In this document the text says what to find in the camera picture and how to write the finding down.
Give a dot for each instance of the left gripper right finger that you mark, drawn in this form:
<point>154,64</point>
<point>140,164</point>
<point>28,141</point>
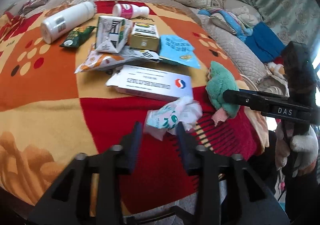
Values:
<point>228,191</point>

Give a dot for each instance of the flat white medicine box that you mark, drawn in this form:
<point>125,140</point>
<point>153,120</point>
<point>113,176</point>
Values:
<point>151,83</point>

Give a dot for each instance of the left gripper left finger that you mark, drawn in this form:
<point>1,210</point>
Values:
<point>87,191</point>

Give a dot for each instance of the tall white bottle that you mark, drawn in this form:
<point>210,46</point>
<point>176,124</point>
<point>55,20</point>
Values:
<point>60,23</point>

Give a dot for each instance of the white green milk carton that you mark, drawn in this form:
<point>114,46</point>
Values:
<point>112,34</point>

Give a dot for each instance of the light blue snack bag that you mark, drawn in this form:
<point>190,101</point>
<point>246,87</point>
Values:
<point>177,51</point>

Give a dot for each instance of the orange white snack bag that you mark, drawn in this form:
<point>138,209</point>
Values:
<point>102,61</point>

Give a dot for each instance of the colourful striped cloth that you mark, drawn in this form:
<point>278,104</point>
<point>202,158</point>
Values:
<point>240,26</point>

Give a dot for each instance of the white green wrapper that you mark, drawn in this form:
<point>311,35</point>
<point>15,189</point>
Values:
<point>184,110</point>

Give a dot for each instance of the blue folded blanket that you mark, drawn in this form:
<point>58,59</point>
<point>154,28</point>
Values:
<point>264,43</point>

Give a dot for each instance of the green plush toy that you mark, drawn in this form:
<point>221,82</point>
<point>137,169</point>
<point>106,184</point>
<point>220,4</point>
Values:
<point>220,80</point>

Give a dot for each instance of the yellow green small box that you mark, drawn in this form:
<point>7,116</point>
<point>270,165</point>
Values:
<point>144,36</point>

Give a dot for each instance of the orange red patterned blanket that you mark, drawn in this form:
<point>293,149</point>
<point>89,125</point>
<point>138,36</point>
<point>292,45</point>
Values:
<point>49,112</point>

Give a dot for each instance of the dark green snack packet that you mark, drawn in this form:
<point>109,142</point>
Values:
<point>77,36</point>

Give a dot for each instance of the white gloved right hand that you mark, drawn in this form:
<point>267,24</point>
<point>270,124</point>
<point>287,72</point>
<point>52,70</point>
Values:
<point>306,147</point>

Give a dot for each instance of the pink white small bottle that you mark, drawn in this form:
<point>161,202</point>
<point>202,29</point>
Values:
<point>130,11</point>

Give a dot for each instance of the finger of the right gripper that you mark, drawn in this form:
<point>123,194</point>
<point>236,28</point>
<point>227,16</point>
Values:
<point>268,104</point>

